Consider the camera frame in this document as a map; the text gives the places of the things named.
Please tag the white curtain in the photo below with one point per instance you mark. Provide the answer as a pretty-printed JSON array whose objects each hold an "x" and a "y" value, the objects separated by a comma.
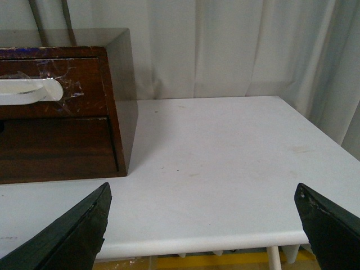
[{"x": 307, "y": 52}]

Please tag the dark brown wooden cabinet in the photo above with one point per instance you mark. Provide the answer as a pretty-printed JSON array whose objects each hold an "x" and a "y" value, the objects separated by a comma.
[{"x": 112, "y": 48}]

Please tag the white table leg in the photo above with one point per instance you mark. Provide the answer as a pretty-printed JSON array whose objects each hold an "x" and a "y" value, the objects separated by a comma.
[{"x": 274, "y": 260}]

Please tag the wooden drawer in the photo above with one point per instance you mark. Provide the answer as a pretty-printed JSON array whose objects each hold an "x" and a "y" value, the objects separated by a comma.
[
  {"x": 56, "y": 148},
  {"x": 81, "y": 81}
]

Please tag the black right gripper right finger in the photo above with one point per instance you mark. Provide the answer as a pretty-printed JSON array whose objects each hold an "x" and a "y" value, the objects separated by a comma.
[{"x": 332, "y": 231}]

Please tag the white drawer handle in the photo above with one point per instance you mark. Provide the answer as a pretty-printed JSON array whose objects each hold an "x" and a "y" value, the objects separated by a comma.
[{"x": 30, "y": 91}]

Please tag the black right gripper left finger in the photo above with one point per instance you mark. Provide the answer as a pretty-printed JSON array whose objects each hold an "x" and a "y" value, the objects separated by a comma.
[{"x": 72, "y": 241}]

